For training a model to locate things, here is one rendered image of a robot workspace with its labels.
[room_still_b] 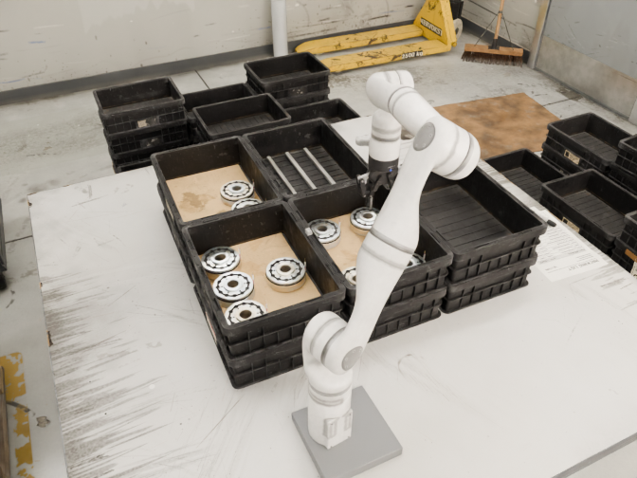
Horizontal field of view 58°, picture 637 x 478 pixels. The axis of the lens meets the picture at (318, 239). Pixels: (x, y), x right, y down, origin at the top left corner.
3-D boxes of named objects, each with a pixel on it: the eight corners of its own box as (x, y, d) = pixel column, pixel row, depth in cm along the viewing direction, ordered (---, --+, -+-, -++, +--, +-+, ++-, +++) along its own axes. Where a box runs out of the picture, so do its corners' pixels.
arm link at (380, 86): (362, 68, 129) (383, 91, 118) (400, 65, 131) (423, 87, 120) (361, 99, 133) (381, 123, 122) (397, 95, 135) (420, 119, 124)
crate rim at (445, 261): (455, 264, 145) (456, 256, 144) (348, 298, 136) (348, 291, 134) (378, 181, 173) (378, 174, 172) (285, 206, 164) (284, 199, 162)
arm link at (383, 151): (385, 135, 147) (387, 113, 143) (408, 156, 139) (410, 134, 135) (354, 142, 144) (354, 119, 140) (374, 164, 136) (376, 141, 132)
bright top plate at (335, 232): (346, 236, 161) (346, 234, 161) (314, 247, 158) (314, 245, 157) (330, 216, 168) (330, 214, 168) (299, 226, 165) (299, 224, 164)
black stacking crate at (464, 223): (539, 259, 161) (550, 227, 154) (449, 290, 151) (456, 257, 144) (457, 185, 189) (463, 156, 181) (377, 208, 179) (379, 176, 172)
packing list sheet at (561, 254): (613, 263, 176) (613, 261, 176) (555, 285, 168) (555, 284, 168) (538, 205, 199) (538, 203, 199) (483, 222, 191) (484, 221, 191)
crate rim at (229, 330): (348, 299, 136) (348, 291, 134) (225, 339, 126) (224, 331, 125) (285, 206, 164) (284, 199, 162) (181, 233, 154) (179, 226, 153)
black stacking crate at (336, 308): (346, 325, 142) (347, 293, 135) (229, 365, 133) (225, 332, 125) (286, 232, 170) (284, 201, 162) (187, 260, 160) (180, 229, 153)
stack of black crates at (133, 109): (182, 150, 334) (170, 76, 305) (197, 175, 313) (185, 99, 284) (112, 166, 321) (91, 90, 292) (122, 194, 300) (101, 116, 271)
